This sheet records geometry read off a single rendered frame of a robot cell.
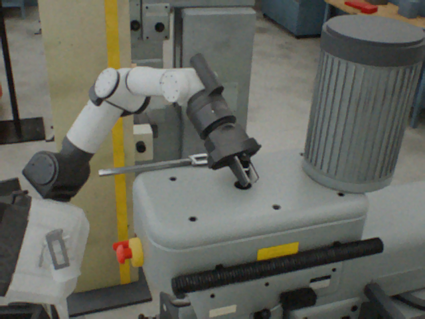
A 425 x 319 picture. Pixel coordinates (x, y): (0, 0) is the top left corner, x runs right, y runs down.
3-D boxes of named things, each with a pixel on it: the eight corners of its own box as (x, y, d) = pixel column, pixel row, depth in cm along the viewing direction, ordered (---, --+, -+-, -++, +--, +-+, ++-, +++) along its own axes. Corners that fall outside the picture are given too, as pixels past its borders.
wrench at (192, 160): (99, 179, 110) (99, 176, 109) (97, 170, 113) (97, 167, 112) (210, 165, 117) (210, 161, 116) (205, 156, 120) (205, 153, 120)
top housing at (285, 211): (155, 306, 101) (154, 241, 93) (129, 225, 122) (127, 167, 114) (365, 261, 115) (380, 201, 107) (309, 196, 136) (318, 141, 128)
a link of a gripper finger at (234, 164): (244, 187, 108) (230, 163, 110) (250, 179, 106) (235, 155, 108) (238, 189, 108) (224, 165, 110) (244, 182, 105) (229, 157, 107)
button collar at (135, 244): (134, 273, 109) (133, 250, 106) (129, 254, 114) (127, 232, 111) (144, 271, 109) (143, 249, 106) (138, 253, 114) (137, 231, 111)
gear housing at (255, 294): (199, 328, 110) (201, 293, 105) (169, 254, 130) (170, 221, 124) (339, 296, 120) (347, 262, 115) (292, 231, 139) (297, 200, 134)
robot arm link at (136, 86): (185, 78, 128) (140, 76, 142) (155, 60, 121) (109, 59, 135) (170, 119, 127) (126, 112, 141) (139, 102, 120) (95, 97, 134)
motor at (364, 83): (329, 200, 107) (358, 47, 91) (287, 153, 123) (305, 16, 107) (412, 186, 113) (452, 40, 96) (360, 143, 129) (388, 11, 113)
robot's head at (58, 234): (52, 265, 131) (48, 272, 124) (43, 232, 131) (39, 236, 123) (78, 258, 132) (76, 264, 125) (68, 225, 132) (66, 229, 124)
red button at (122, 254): (119, 269, 108) (118, 254, 106) (115, 256, 111) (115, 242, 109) (135, 266, 109) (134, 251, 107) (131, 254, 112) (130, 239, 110)
